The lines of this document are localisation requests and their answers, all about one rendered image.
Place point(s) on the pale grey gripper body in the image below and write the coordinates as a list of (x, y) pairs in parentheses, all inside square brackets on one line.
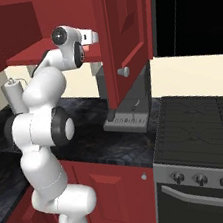
[(95, 36)]

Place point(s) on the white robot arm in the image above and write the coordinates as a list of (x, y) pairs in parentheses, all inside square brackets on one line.
[(38, 127)]

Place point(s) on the small grey cabinet knob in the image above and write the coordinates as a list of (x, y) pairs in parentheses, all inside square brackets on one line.
[(144, 176)]

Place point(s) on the grey round door knob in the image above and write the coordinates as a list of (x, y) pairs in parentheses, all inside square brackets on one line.
[(124, 72)]

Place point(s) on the grey coffee machine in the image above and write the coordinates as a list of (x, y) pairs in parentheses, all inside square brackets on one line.
[(139, 114)]

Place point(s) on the black range hood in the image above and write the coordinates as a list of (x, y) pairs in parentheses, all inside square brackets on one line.
[(192, 7)]

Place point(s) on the silver oven with black hob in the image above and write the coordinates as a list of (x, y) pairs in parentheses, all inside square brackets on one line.
[(193, 128)]

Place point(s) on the black oven door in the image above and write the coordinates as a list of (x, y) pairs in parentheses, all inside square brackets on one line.
[(186, 213)]

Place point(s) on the red wall cabinet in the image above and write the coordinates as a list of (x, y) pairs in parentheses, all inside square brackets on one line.
[(63, 9)]

